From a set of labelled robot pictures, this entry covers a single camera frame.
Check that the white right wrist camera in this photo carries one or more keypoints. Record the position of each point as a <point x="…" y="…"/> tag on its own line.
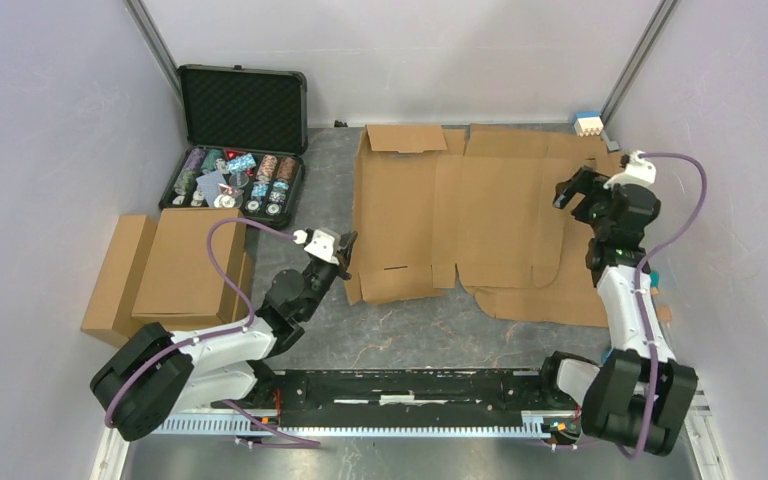
<point x="636" y="169"/>

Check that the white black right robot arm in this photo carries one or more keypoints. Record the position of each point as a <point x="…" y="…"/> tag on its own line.
<point x="639" y="396"/>

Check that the lower flat cardboard sheet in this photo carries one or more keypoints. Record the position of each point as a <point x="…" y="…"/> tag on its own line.
<point x="569" y="265"/>

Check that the black poker chip case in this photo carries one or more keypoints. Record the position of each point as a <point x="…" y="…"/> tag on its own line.
<point x="247" y="130"/>

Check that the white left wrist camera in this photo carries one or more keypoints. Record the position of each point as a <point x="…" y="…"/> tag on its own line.
<point x="322" y="244"/>

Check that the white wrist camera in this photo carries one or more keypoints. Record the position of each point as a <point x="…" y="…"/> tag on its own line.
<point x="322" y="244"/>
<point x="636" y="169"/>

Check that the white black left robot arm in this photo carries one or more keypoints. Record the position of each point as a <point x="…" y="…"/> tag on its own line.
<point x="159" y="373"/>

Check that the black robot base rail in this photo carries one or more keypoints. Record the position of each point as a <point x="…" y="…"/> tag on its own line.
<point x="416" y="398"/>

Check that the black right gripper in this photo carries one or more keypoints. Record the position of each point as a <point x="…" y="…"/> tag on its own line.
<point x="585" y="181"/>

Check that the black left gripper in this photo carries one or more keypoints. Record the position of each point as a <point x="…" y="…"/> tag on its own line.
<point x="344" y="254"/>

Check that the white blue toy block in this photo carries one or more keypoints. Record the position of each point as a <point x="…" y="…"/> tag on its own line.
<point x="588" y="123"/>

